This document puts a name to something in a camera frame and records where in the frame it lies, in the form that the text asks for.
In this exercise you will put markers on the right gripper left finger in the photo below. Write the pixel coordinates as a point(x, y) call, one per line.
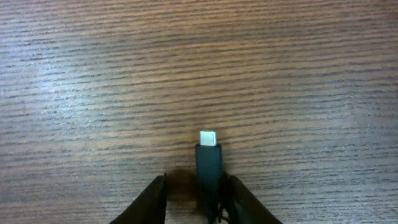
point(149, 207)

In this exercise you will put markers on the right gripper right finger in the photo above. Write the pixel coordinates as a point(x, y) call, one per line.
point(240, 205)

